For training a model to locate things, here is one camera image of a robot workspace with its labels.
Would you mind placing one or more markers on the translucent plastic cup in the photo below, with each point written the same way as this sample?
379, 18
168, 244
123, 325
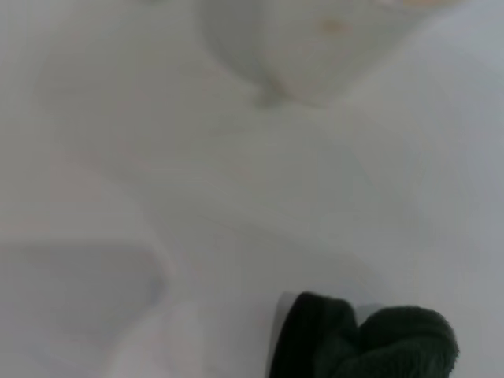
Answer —
315, 47

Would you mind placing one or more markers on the dark cleaning rag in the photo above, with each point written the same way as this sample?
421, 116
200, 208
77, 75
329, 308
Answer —
374, 346

